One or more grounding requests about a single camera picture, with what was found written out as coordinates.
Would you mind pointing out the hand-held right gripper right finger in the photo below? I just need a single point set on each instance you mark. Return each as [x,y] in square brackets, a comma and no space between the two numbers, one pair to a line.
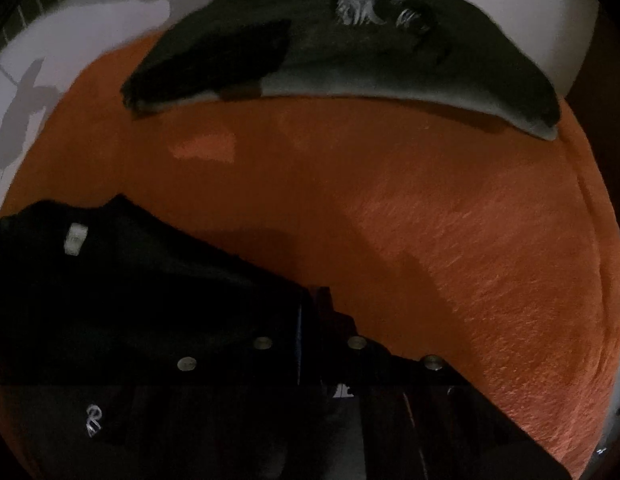
[326,310]

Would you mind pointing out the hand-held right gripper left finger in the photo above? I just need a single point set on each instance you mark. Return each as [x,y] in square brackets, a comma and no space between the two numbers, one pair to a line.
[270,360]

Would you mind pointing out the black printed garment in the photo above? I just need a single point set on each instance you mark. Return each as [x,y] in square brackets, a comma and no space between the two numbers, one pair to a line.
[140,285]

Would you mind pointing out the orange fleece blanket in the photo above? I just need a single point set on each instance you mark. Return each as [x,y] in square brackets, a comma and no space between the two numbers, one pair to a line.
[390,210]

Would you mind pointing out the dark rectangular panel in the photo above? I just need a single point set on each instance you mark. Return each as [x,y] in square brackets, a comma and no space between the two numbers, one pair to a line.
[35,0]

